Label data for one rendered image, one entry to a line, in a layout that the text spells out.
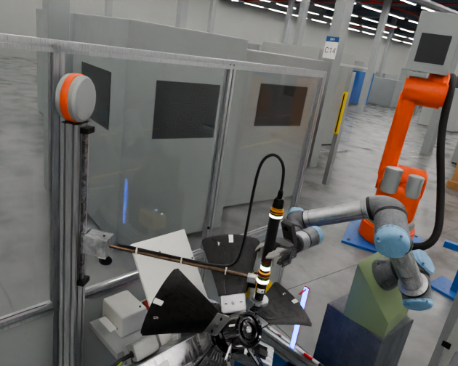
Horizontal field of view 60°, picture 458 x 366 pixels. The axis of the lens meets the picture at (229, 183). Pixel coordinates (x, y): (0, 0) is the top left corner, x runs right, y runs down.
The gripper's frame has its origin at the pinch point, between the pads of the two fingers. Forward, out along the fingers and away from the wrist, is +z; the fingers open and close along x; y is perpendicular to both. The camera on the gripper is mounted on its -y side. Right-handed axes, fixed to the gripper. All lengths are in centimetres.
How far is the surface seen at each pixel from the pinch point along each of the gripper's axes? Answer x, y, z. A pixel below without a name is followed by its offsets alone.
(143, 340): 16.0, 31.8, 34.1
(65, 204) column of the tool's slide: 59, -2, 42
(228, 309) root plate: 5.4, 24.7, 5.9
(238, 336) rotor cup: -5.5, 25.7, 12.2
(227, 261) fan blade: 15.6, 12.1, -0.8
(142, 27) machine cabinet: 236, -67, -103
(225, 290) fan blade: 9.7, 20.1, 4.1
